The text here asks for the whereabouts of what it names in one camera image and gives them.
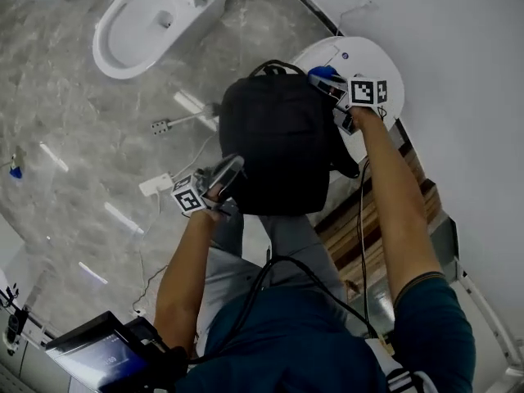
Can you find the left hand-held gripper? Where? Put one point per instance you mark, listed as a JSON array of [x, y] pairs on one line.
[[186, 197]]

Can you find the white plug adapter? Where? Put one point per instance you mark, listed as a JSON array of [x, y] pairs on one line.
[[138, 313]]

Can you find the white open toilet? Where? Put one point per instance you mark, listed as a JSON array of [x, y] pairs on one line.
[[123, 51]]

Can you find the person's left forearm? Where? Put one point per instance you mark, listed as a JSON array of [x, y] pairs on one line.
[[180, 268]]

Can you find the person's grey trousers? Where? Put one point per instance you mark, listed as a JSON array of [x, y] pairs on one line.
[[286, 236]]

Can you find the white wall socket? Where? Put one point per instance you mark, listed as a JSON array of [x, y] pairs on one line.
[[367, 1]]

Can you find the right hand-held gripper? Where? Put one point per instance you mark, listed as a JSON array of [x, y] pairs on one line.
[[362, 92]]

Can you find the blue cleaning cloth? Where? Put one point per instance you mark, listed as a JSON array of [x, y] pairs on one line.
[[321, 72]]

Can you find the person's right forearm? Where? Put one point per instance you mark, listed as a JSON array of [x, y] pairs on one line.
[[393, 203]]

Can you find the dark grey metal panel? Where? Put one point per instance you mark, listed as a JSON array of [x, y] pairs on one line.
[[444, 240]]

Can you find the white smart toilet rounded lid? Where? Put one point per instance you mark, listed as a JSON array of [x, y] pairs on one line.
[[368, 60]]

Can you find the black backpack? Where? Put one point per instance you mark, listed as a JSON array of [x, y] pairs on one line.
[[278, 137]]

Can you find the black chest-mounted monitor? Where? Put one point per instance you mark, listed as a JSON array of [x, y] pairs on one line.
[[94, 358]]

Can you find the white power strip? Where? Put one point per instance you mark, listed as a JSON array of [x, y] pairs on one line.
[[154, 183]]

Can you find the wooden slatted platform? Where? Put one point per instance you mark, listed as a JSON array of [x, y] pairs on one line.
[[356, 236]]

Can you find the person's teal shirt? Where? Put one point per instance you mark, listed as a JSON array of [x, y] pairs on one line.
[[294, 342]]

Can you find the white metal rail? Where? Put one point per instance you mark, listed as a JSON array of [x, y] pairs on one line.
[[487, 322]]

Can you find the small blue floor rag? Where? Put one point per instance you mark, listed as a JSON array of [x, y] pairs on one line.
[[16, 172]]

